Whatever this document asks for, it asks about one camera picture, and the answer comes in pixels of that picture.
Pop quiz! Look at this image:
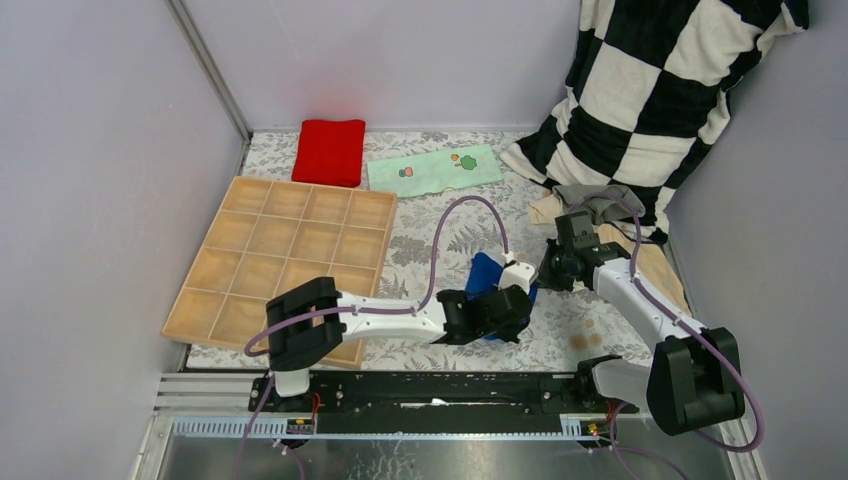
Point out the blue underwear with white lettering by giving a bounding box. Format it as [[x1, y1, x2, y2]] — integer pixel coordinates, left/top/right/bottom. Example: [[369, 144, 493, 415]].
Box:
[[465, 252, 530, 343]]

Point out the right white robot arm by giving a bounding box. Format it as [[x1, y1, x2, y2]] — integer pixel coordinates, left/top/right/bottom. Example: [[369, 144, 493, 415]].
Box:
[[538, 211, 745, 435]]

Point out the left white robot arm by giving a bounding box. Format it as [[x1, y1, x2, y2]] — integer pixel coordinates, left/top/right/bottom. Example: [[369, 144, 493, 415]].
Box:
[[264, 277, 533, 411]]

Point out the grey crumpled cloth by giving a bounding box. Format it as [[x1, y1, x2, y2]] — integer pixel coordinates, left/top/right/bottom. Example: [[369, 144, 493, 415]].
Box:
[[553, 185, 646, 226]]

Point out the beige cloth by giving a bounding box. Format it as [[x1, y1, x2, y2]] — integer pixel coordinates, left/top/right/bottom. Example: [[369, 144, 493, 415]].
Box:
[[527, 194, 692, 316]]

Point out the light green patterned cloth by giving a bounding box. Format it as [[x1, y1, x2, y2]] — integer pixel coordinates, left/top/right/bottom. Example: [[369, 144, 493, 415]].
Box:
[[366, 145, 503, 198]]

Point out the black white checkered blanket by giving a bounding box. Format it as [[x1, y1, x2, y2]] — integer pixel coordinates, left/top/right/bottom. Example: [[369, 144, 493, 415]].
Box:
[[501, 0, 810, 244]]

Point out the red folded cloth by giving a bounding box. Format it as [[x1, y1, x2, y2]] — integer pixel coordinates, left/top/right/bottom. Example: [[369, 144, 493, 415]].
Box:
[[291, 119, 366, 188]]

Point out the wooden compartment tray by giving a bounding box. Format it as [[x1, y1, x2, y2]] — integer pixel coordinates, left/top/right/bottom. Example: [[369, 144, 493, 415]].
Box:
[[161, 176, 397, 353]]

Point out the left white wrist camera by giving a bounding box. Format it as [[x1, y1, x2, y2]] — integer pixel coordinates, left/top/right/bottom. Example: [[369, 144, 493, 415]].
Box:
[[497, 252, 538, 294]]

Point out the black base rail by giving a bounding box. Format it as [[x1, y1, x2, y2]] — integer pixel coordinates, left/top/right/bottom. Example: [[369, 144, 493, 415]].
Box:
[[247, 370, 619, 435]]

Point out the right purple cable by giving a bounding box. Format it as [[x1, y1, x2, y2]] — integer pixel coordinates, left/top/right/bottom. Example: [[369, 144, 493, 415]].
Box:
[[569, 193, 766, 480]]

